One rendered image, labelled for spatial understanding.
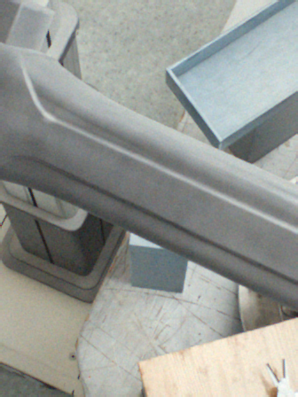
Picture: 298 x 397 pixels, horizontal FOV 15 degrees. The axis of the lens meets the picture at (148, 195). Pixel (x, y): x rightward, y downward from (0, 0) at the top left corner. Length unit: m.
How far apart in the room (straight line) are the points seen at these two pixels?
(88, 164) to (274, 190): 0.08
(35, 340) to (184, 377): 0.85
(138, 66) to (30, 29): 1.93
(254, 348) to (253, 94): 0.31
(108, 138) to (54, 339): 1.56
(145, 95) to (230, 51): 1.08
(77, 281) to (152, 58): 0.64
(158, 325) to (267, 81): 0.38
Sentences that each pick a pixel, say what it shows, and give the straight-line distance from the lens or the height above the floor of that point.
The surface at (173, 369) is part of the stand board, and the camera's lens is 1.22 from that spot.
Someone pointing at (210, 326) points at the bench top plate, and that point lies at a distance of 1.51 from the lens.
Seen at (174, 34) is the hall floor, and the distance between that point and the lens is 2.48.
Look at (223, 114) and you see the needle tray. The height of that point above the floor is 1.02.
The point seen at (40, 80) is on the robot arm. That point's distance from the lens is 0.51.
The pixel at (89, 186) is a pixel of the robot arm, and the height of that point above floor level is 1.80.
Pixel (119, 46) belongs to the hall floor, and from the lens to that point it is 2.47.
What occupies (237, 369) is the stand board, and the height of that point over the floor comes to 1.06.
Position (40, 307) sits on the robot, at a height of 0.26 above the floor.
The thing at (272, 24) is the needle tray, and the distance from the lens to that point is 1.38.
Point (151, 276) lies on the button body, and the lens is 1.44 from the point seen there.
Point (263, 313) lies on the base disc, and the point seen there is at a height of 0.80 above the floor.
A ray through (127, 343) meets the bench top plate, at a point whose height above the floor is 0.78.
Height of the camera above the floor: 2.27
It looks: 74 degrees down
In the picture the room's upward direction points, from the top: 1 degrees clockwise
